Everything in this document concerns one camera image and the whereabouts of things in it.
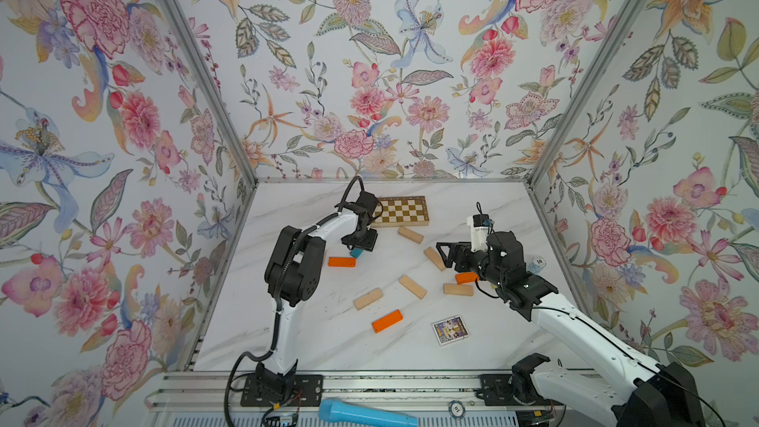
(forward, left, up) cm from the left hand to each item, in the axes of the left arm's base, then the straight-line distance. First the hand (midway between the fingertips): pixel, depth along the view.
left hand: (369, 241), depth 101 cm
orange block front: (-26, -5, -2) cm, 27 cm away
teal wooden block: (-4, +4, -1) cm, 6 cm away
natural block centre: (-16, -14, -2) cm, 21 cm away
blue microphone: (-49, +6, +3) cm, 49 cm away
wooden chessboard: (+12, -12, +1) cm, 17 cm away
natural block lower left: (-20, 0, -2) cm, 20 cm away
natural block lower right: (-17, -28, -2) cm, 33 cm away
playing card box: (-29, -23, 0) cm, 37 cm away
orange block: (-7, +6, -2) cm, 10 cm away
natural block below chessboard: (+3, -14, -1) cm, 14 cm away
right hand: (-11, -22, +17) cm, 30 cm away
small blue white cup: (-12, -51, +4) cm, 53 cm away
